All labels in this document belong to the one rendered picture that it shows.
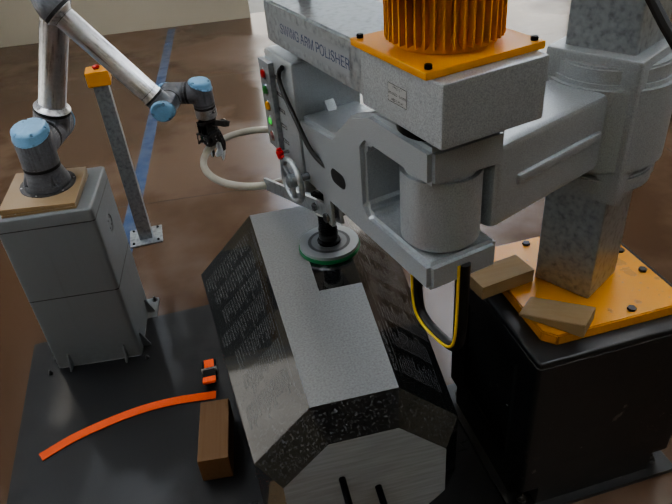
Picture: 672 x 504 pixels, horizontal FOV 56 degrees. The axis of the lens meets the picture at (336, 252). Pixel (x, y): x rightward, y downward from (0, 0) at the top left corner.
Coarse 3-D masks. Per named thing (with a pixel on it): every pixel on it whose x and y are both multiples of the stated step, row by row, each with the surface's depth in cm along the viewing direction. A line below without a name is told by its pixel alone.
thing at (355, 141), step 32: (320, 128) 177; (352, 128) 156; (384, 128) 141; (320, 160) 181; (352, 160) 162; (384, 160) 160; (416, 160) 133; (448, 160) 131; (480, 160) 135; (352, 192) 169; (384, 192) 165; (384, 224) 160; (416, 256) 150; (448, 256) 147; (480, 256) 151
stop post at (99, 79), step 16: (96, 80) 335; (96, 96) 341; (112, 96) 348; (112, 112) 348; (112, 128) 353; (112, 144) 358; (128, 160) 365; (128, 176) 370; (128, 192) 376; (144, 208) 385; (144, 224) 390; (144, 240) 394; (160, 240) 393
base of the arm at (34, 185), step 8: (56, 168) 265; (64, 168) 271; (24, 176) 265; (32, 176) 262; (40, 176) 262; (48, 176) 263; (56, 176) 266; (64, 176) 269; (24, 184) 267; (32, 184) 263; (40, 184) 263; (48, 184) 264; (56, 184) 267; (64, 184) 269; (32, 192) 265; (40, 192) 264; (48, 192) 265
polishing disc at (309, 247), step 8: (312, 232) 232; (344, 232) 230; (352, 232) 230; (304, 240) 228; (312, 240) 227; (344, 240) 226; (352, 240) 225; (304, 248) 224; (312, 248) 223; (320, 248) 223; (328, 248) 222; (336, 248) 222; (344, 248) 222; (352, 248) 221; (312, 256) 219; (320, 256) 219; (328, 256) 218; (336, 256) 218; (344, 256) 219
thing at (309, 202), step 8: (272, 184) 244; (280, 184) 237; (272, 192) 248; (280, 192) 238; (296, 192) 222; (304, 200) 217; (312, 200) 210; (320, 200) 205; (312, 208) 210; (320, 208) 206; (336, 208) 194; (328, 216) 194; (336, 216) 195
